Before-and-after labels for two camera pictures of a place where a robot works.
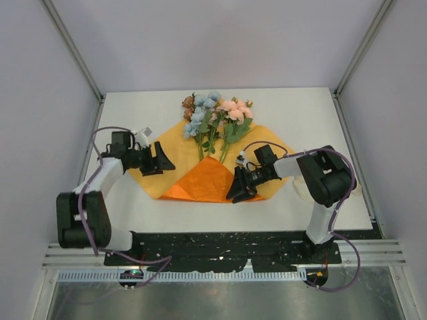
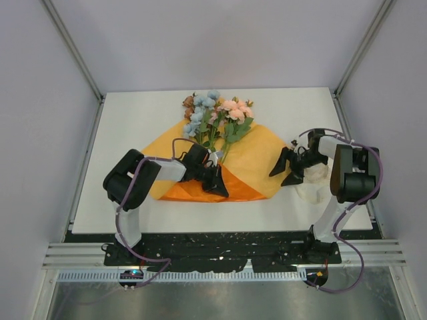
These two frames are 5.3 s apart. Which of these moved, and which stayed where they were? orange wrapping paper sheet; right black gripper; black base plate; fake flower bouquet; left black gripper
Moved: orange wrapping paper sheet; left black gripper; right black gripper
Stayed: black base plate; fake flower bouquet
